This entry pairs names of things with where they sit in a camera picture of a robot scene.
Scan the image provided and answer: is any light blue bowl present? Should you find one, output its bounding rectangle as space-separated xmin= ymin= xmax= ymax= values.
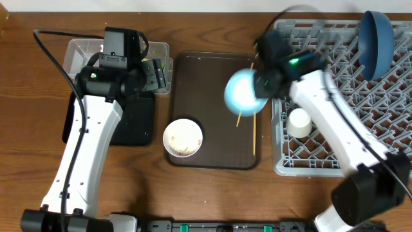
xmin=224 ymin=68 xmax=268 ymax=117

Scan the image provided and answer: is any white cup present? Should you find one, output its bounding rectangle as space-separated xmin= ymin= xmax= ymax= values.
xmin=286 ymin=108 xmax=312 ymax=138

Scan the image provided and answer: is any dark blue plate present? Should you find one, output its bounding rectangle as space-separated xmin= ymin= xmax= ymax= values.
xmin=358 ymin=11 xmax=395 ymax=81

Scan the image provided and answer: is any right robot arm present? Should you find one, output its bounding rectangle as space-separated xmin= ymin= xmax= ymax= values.
xmin=253 ymin=30 xmax=411 ymax=231

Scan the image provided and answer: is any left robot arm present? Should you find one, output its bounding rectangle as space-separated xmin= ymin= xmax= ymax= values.
xmin=20 ymin=27 xmax=166 ymax=231

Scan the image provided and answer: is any grey dishwasher rack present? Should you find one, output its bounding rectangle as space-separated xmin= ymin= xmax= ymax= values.
xmin=271 ymin=19 xmax=411 ymax=177

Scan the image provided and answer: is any wooden chopstick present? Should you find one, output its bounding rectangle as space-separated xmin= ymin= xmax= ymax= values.
xmin=236 ymin=62 xmax=254 ymax=127
xmin=253 ymin=113 xmax=257 ymax=155

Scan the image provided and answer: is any clear plastic bin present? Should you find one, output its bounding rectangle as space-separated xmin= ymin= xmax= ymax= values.
xmin=62 ymin=39 xmax=173 ymax=95

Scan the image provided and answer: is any black plastic bin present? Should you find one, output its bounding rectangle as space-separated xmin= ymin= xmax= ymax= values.
xmin=62 ymin=92 xmax=155 ymax=155

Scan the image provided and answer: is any white bowl with rice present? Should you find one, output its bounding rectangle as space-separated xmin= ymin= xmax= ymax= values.
xmin=162 ymin=119 xmax=203 ymax=158

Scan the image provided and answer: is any dark brown tray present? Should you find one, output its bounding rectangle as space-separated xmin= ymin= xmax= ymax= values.
xmin=165 ymin=52 xmax=261 ymax=170

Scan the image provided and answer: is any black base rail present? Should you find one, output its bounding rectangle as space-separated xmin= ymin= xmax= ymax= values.
xmin=137 ymin=220 xmax=317 ymax=232

